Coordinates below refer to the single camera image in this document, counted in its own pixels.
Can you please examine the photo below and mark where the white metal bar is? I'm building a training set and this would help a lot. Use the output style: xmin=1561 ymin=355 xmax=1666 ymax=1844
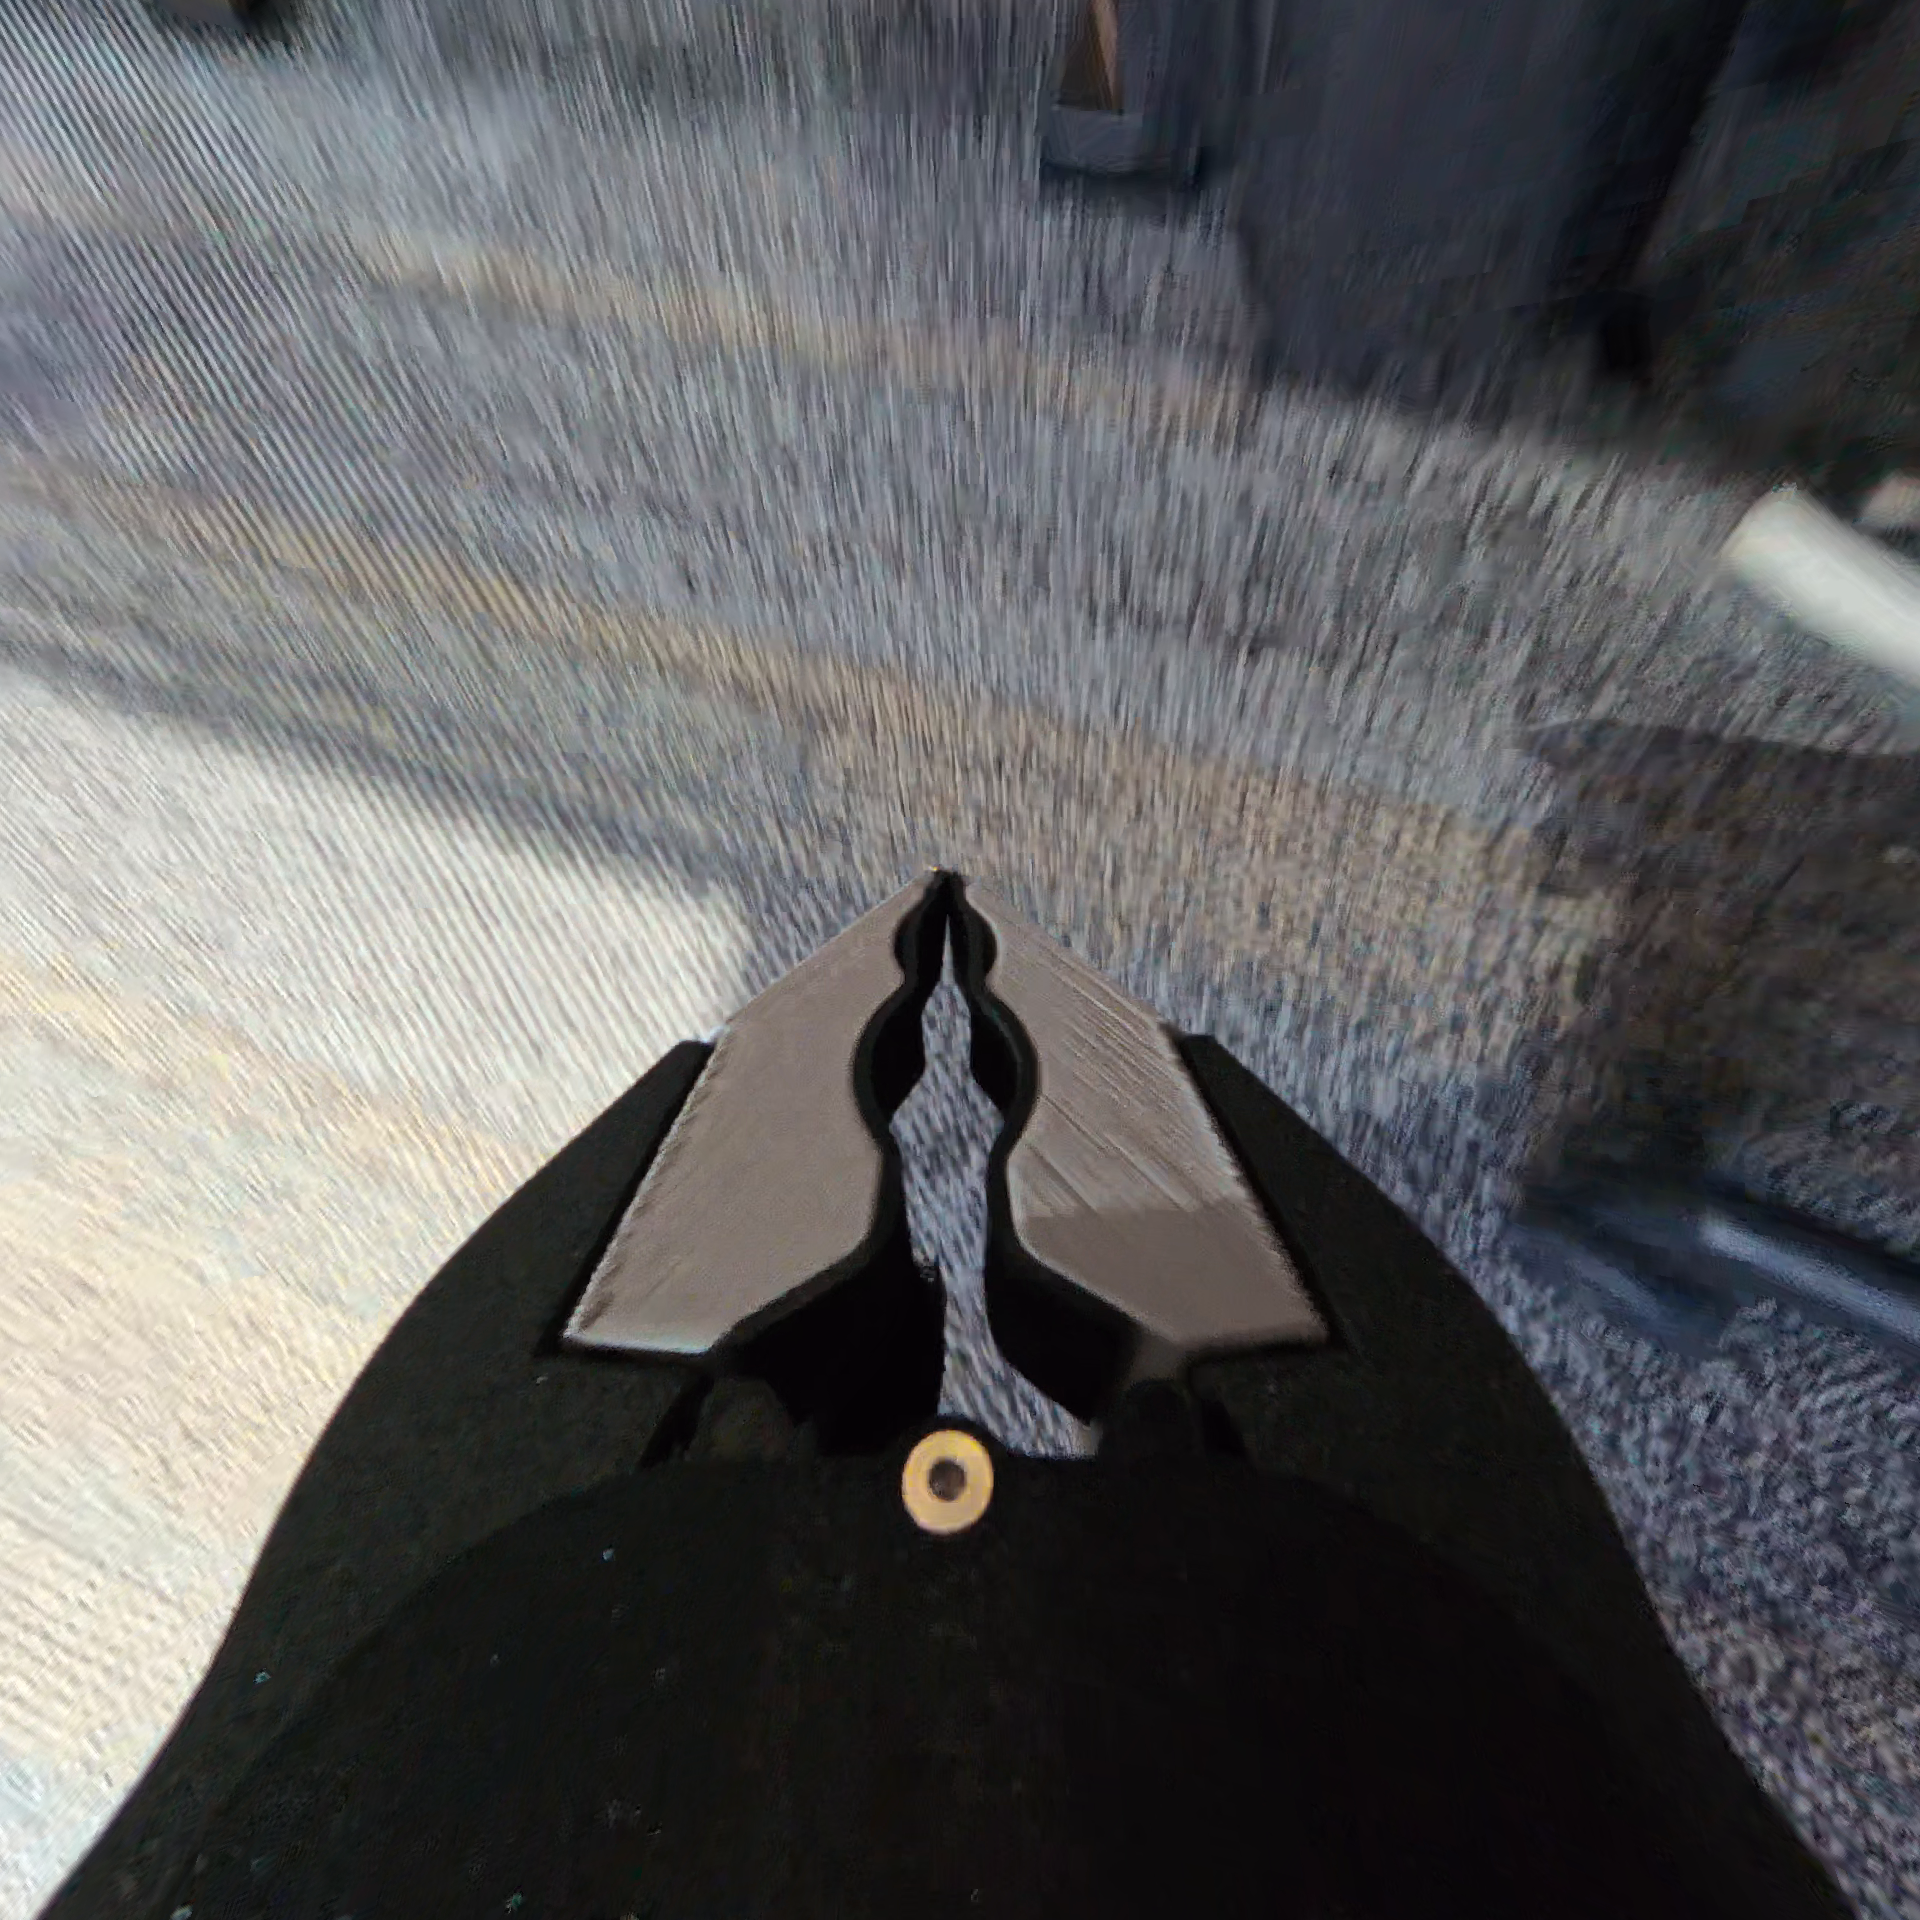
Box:
xmin=1721 ymin=487 xmax=1920 ymax=676

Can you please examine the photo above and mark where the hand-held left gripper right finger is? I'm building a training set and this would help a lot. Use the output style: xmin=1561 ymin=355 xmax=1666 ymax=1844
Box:
xmin=941 ymin=871 xmax=1331 ymax=1420

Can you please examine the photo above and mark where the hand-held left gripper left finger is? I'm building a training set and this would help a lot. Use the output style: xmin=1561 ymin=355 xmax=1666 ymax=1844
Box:
xmin=562 ymin=871 xmax=953 ymax=1373

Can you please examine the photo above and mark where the dark blurred furniture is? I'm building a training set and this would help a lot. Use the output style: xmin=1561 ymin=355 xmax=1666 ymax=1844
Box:
xmin=1036 ymin=0 xmax=1920 ymax=496

